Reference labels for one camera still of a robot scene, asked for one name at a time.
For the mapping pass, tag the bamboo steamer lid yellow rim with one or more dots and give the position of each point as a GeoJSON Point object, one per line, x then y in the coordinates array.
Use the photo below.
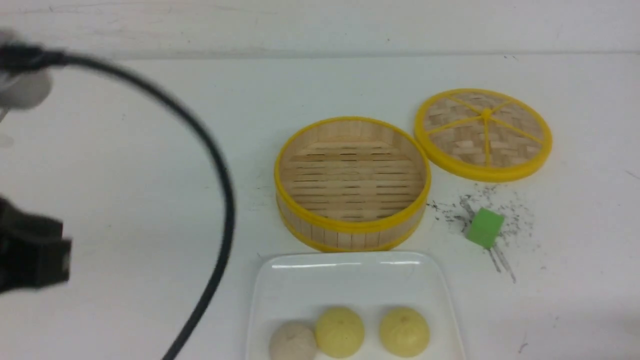
{"type": "Point", "coordinates": [482, 135]}

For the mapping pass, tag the bamboo steamer basket yellow rim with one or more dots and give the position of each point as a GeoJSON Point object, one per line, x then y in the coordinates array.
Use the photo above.
{"type": "Point", "coordinates": [351, 184]}

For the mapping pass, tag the white square plate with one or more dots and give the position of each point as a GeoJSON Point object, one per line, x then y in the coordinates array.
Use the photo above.
{"type": "Point", "coordinates": [300, 287]}

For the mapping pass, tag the green cube block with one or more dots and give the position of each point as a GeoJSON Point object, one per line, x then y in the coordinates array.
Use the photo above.
{"type": "Point", "coordinates": [484, 228]}

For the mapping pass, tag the yellow steamed bun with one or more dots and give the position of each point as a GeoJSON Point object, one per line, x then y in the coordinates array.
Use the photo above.
{"type": "Point", "coordinates": [404, 332]}

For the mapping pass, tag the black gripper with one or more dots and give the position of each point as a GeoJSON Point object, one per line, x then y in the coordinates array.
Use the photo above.
{"type": "Point", "coordinates": [34, 253]}

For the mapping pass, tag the yellow-green steamed bun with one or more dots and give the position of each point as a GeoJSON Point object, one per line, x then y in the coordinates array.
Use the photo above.
{"type": "Point", "coordinates": [339, 332]}

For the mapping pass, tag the white-grey steamed bun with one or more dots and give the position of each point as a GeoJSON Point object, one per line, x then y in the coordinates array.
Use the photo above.
{"type": "Point", "coordinates": [293, 340]}

